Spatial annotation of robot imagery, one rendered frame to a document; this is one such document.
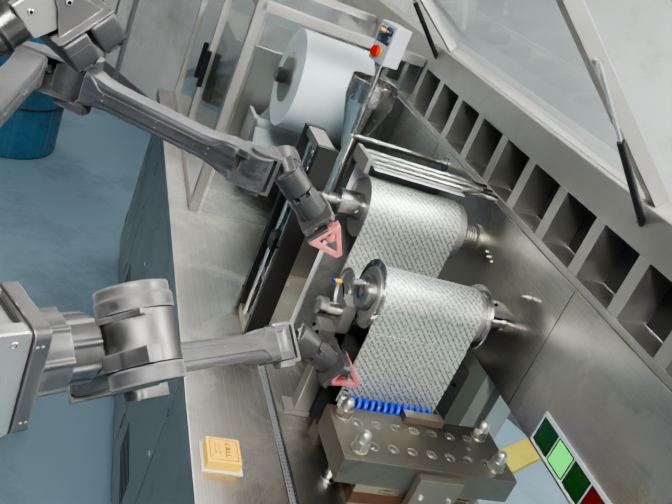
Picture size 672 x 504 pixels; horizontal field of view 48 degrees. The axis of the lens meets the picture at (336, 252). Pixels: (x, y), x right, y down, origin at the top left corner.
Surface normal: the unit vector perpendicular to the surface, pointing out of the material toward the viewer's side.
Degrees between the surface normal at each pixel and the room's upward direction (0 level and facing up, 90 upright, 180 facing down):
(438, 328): 90
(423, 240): 92
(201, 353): 43
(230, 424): 0
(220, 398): 0
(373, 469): 90
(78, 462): 0
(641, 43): 90
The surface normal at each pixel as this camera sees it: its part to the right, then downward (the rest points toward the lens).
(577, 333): -0.90, -0.22
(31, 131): 0.68, 0.53
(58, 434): 0.37, -0.85
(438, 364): 0.22, 0.50
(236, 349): 0.84, -0.28
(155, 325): 0.58, -0.26
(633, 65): -0.68, 0.04
